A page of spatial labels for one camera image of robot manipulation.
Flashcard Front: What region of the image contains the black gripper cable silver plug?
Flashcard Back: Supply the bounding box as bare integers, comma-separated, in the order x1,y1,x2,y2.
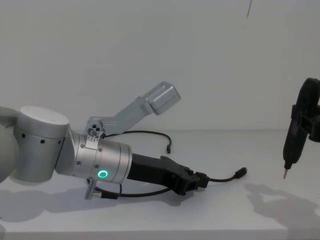
84,177,173,201

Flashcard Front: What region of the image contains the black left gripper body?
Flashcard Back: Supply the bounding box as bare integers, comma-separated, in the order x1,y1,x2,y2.
126,152,195,196

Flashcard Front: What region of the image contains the black cable with plug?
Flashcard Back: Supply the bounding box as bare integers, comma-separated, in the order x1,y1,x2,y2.
206,166,248,183

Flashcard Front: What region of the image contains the black pen-shaped electric screwdriver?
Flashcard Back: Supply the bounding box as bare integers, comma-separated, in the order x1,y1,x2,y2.
282,77,320,180

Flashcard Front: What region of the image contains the thin black wrist camera cable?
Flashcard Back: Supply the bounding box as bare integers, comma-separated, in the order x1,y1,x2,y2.
101,130,173,154

